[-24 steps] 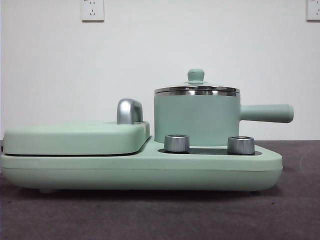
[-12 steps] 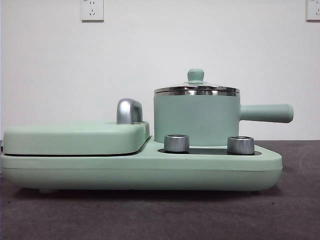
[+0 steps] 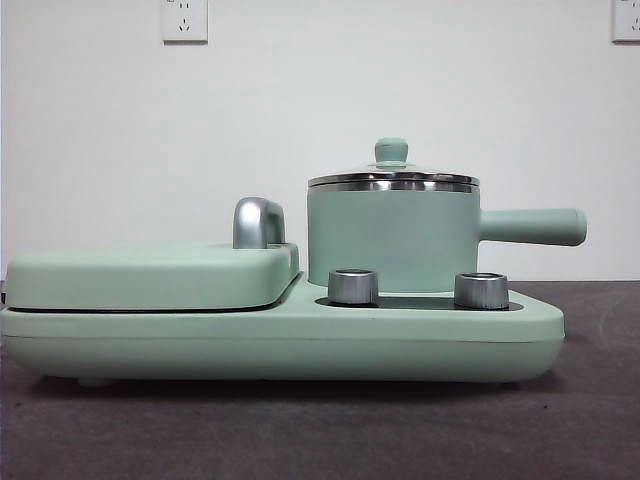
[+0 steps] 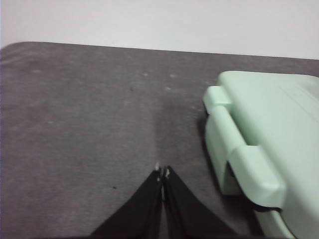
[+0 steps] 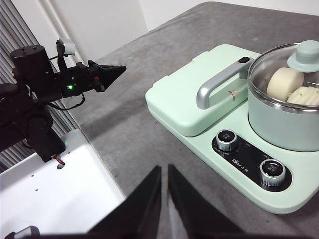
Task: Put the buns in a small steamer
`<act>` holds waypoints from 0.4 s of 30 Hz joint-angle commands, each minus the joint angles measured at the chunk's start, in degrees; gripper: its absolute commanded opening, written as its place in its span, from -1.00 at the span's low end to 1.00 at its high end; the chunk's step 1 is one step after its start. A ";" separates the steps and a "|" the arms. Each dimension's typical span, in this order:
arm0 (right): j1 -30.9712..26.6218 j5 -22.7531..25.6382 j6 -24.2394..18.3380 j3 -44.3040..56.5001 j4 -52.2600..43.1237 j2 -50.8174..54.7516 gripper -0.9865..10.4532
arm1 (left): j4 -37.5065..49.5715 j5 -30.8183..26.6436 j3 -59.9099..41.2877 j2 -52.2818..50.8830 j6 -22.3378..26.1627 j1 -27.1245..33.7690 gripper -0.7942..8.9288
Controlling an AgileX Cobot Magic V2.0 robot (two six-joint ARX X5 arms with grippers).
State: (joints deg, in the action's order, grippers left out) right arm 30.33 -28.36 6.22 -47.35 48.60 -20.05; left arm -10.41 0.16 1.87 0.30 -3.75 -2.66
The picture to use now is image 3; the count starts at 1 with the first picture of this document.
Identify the mint green breakfast machine base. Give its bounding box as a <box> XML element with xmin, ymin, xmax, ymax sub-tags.
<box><xmin>0</xmin><ymin>272</ymin><xmax>567</xmax><ymax>389</ymax></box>

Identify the silver control knob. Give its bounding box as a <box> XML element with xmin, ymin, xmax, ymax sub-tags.
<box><xmin>327</xmin><ymin>268</ymin><xmax>380</xmax><ymax>305</ymax></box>
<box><xmin>453</xmin><ymin>271</ymin><xmax>510</xmax><ymax>309</ymax></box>

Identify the green griddle lid silver handle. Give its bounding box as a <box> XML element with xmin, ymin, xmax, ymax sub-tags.
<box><xmin>3</xmin><ymin>196</ymin><xmax>304</xmax><ymax>312</ymax></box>

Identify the mint green pot with handle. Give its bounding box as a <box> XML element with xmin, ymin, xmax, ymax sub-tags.
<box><xmin>305</xmin><ymin>182</ymin><xmax>589</xmax><ymax>294</ymax></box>

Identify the white wall socket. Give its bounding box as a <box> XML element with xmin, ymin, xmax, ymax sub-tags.
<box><xmin>160</xmin><ymin>0</ymin><xmax>210</xmax><ymax>45</ymax></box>
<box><xmin>611</xmin><ymin>0</ymin><xmax>640</xmax><ymax>44</ymax></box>

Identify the glass pot lid green knob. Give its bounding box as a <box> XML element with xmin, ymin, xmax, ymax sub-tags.
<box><xmin>305</xmin><ymin>137</ymin><xmax>480</xmax><ymax>190</ymax></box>

